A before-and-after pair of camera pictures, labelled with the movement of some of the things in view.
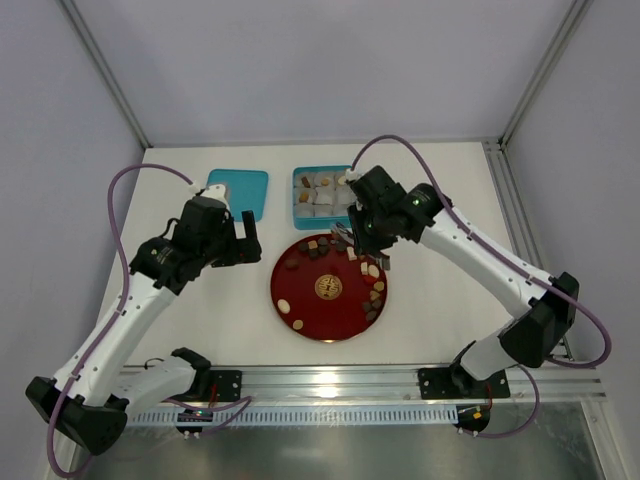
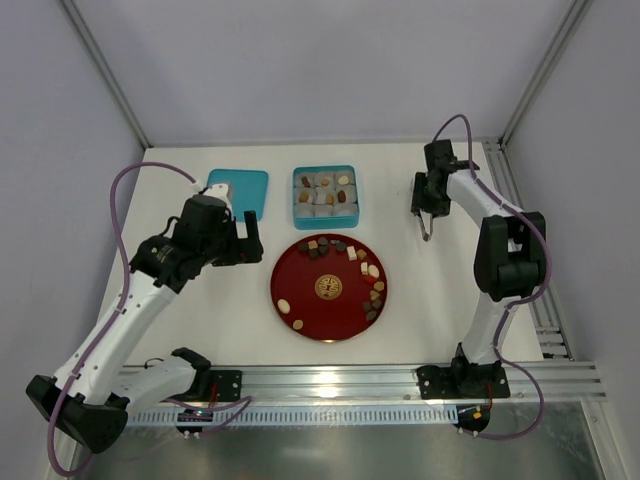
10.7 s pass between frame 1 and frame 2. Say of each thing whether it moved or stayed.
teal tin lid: stayed
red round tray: stayed
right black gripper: moved
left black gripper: stayed
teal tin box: stayed
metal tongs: moved
